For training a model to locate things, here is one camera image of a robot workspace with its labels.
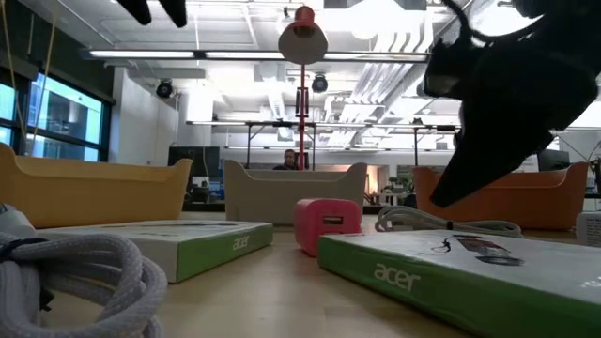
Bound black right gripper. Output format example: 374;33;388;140
429;13;601;209

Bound white ribbed power adapter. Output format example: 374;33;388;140
575;210;601;249

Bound white green Acer box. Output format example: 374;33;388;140
36;219;274;284
317;229;601;338

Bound pink USB wall charger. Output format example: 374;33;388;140
294;198;362;258

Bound white rounded power adapter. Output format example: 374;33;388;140
0;204;38;239

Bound white braided cable bundle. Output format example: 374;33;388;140
0;233;169;338

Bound orange plastic bin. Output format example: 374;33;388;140
411;161;589;231

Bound yellow plastic bin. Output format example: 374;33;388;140
0;143;194;230

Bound off-white plastic bin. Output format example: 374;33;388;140
223;159;368;226

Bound black monitor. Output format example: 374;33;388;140
167;146;221;178
537;148;571;173

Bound red desk lamp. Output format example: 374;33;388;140
277;5;329;171

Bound person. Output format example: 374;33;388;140
273;148;298;171

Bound black metal frame table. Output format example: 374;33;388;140
411;124;464;168
243;120;316;170

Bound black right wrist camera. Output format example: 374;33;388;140
422;38;476;100

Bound yellow hanging cable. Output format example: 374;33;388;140
31;11;58;154
0;0;23;142

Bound large glass window wall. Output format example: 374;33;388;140
0;69;114;163

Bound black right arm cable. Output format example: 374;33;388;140
440;0;541;48

